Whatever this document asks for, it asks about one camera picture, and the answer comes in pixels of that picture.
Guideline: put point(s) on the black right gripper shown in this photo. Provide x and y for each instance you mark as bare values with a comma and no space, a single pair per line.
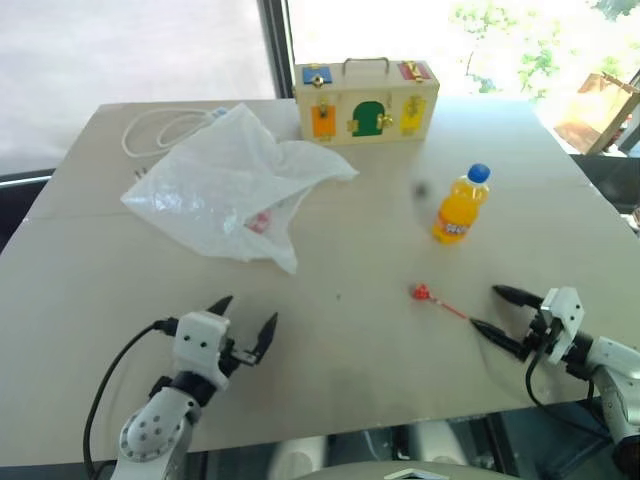
540,335

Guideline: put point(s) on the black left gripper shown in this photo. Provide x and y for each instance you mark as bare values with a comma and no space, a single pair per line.
235,357

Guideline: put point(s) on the translucent white plastic bag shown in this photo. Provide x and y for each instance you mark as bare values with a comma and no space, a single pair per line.
225,190

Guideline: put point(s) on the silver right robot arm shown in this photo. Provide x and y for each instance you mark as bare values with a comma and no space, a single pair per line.
615,365

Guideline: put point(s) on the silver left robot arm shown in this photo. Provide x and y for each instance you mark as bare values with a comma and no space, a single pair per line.
150,430

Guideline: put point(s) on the red lollipop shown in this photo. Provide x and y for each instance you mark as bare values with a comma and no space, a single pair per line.
420,291

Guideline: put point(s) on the orange soda bottle, blue cap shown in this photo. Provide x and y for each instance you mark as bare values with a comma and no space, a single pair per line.
457,210

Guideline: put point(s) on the pale rounded shape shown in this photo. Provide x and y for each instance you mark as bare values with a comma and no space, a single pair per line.
300,457

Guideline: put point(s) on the brown cardboard box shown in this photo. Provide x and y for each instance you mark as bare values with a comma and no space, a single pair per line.
590,115

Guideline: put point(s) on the wooden lock box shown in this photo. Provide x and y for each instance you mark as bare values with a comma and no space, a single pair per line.
370,85

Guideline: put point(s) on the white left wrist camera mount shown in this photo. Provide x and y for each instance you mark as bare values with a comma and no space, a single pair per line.
200,345

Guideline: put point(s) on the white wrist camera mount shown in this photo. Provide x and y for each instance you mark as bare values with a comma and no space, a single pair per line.
565,315
200,345

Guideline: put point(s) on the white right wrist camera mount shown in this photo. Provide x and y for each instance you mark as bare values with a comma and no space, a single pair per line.
565,315

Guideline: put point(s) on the dark window frame post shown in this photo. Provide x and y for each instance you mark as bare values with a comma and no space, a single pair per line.
277,45

